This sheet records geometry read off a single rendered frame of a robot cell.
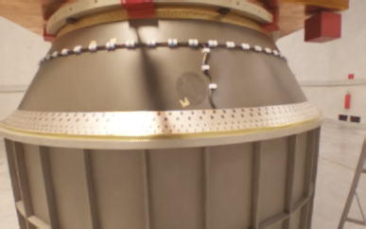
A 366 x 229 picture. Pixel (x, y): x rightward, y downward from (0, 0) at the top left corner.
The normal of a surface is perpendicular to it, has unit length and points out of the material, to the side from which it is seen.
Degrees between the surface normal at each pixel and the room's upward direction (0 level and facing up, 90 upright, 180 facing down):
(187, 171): 90
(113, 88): 62
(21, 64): 90
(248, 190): 90
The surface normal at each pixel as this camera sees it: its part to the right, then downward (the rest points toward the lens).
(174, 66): 0.07, -0.36
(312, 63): 0.17, 0.11
